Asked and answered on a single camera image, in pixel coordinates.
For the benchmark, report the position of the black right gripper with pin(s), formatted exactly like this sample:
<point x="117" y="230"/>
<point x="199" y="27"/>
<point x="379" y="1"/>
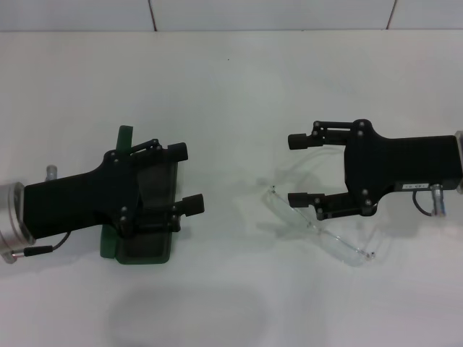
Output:
<point x="398" y="162"/>

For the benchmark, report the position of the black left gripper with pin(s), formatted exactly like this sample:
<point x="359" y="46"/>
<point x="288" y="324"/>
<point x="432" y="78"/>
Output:
<point x="72" y="202"/>

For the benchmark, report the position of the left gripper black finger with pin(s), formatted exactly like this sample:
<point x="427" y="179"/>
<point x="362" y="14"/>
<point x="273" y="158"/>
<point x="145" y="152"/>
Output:
<point x="191" y="203"/>

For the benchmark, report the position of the green glasses case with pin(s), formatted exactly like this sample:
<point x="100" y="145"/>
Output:
<point x="144" y="246"/>

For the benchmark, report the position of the clear white glasses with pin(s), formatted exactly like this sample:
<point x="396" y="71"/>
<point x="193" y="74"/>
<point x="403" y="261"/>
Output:
<point x="336" y="240"/>

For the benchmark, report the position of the white and silver left arm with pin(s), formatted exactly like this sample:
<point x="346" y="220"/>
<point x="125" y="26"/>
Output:
<point x="11" y="217"/>

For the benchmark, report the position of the small silver left wrist stub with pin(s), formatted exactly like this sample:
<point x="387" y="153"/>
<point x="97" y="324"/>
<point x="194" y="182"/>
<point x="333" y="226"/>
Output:
<point x="51" y="172"/>

